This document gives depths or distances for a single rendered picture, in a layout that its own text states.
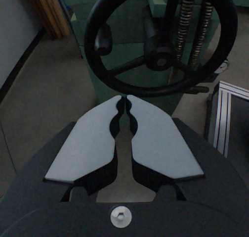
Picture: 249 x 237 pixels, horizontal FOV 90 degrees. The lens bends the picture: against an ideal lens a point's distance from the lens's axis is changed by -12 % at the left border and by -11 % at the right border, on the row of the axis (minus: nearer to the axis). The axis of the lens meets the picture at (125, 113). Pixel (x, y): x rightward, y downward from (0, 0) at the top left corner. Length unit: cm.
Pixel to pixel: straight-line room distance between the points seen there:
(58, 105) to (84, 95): 24
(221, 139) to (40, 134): 127
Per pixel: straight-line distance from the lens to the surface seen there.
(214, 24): 53
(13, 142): 141
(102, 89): 67
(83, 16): 46
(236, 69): 181
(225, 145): 96
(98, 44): 20
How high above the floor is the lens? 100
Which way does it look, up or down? 63 degrees down
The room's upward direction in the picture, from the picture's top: 5 degrees counter-clockwise
